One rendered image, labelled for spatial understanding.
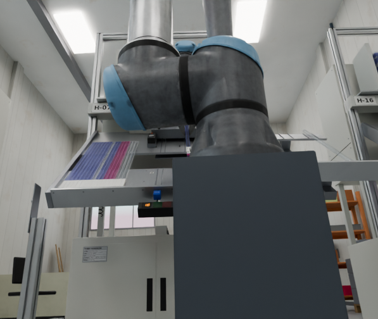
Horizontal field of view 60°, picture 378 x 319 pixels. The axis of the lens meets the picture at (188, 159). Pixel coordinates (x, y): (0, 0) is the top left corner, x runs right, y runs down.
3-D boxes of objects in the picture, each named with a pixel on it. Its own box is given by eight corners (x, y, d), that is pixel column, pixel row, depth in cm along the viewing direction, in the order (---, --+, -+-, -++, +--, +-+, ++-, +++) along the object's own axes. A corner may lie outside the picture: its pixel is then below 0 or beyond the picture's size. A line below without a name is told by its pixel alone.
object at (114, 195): (244, 202, 114) (245, 183, 111) (53, 208, 113) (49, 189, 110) (244, 200, 115) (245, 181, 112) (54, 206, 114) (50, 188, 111)
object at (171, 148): (228, 160, 149) (229, 149, 147) (83, 164, 148) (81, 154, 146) (220, 137, 180) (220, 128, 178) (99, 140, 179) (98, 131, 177)
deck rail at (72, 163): (53, 208, 113) (50, 192, 110) (47, 208, 113) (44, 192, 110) (99, 141, 179) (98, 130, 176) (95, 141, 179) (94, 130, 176)
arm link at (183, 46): (172, 47, 108) (175, 38, 115) (173, 78, 115) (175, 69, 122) (196, 47, 108) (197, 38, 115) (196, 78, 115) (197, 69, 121)
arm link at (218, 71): (272, 94, 47) (261, 21, 52) (179, 105, 49) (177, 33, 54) (266, 131, 58) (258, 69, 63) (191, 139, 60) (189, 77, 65)
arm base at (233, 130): (301, 154, 42) (289, 89, 46) (183, 160, 43) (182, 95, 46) (277, 188, 56) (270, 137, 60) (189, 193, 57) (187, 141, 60)
